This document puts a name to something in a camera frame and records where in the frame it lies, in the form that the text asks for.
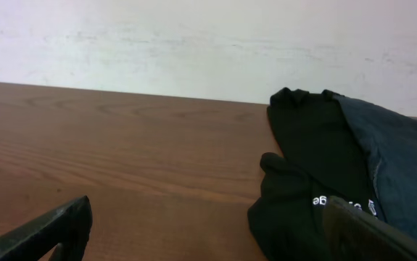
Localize black printed t-shirt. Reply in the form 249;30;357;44
247;88;380;261

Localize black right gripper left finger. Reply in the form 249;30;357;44
0;196;93;261

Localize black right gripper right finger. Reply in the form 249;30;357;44
323;196;417;261

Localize dark blue shorts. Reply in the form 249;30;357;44
334;95;417;239

